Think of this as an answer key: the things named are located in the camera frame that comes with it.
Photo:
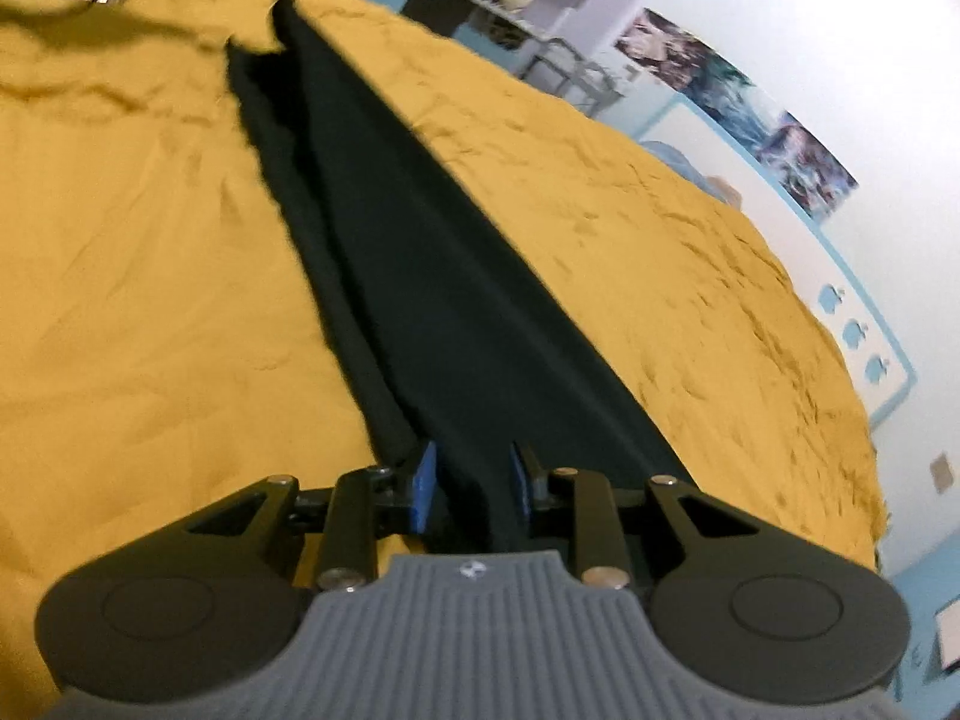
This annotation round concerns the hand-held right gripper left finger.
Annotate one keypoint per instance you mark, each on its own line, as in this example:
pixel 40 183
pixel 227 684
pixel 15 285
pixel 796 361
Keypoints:
pixel 423 487

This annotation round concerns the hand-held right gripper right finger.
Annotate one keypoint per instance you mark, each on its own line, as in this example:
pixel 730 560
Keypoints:
pixel 520 491

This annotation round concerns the black pants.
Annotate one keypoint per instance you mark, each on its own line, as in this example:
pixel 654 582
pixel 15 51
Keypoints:
pixel 420 277

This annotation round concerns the yellow bed sheet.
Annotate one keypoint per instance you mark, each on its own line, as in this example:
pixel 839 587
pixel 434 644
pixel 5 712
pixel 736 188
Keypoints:
pixel 135 277

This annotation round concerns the white paper sheet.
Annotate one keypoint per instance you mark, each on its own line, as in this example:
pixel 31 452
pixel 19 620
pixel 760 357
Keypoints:
pixel 949 637

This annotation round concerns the metal storage rack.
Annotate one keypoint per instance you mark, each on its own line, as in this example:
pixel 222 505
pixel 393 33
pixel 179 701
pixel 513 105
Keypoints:
pixel 540 30

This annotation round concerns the wall poster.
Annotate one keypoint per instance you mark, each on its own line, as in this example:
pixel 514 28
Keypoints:
pixel 739 112

